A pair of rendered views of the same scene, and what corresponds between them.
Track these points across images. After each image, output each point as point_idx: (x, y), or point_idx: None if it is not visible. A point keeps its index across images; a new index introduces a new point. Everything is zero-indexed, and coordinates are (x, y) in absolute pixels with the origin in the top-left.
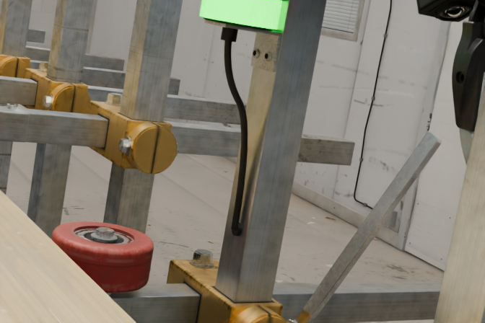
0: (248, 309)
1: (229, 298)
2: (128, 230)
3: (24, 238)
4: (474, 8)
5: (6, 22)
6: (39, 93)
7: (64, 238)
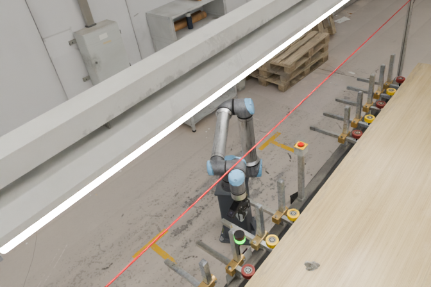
0: (241, 256)
1: (240, 259)
2: (242, 269)
3: (256, 277)
4: (242, 211)
5: None
6: None
7: (254, 271)
